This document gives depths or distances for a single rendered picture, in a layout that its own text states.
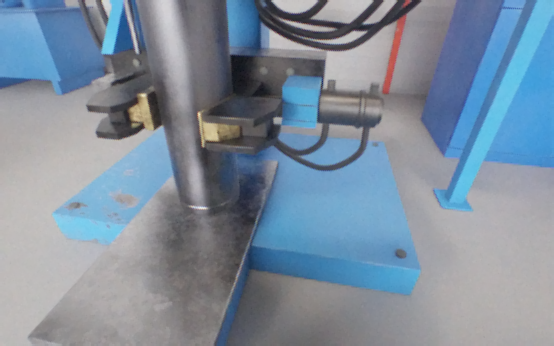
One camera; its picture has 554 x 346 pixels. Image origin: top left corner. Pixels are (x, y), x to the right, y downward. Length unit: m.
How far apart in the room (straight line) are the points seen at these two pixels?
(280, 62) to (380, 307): 0.80
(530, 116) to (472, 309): 1.14
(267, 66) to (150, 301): 0.74
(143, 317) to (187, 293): 0.11
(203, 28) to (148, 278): 0.63
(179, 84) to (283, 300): 0.67
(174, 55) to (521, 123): 1.68
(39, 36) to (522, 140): 3.31
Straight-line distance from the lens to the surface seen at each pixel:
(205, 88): 0.78
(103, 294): 0.87
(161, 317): 0.77
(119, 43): 1.11
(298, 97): 0.84
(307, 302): 0.94
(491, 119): 1.31
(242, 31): 1.20
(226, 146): 0.73
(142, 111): 0.90
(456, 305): 1.08
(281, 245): 0.90
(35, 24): 2.99
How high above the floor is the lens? 0.79
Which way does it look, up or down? 33 degrees down
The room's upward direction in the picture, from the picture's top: 1 degrees clockwise
